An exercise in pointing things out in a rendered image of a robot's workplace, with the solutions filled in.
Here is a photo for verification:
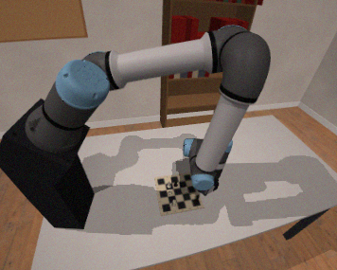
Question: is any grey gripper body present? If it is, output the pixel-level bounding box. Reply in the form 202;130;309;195
214;169;223;186

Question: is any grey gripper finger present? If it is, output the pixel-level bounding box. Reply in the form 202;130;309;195
207;182;219;194

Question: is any black and cream chessboard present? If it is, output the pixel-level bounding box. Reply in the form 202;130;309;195
154;172;204;216

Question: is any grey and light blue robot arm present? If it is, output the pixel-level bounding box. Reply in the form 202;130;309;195
25;25;271;195

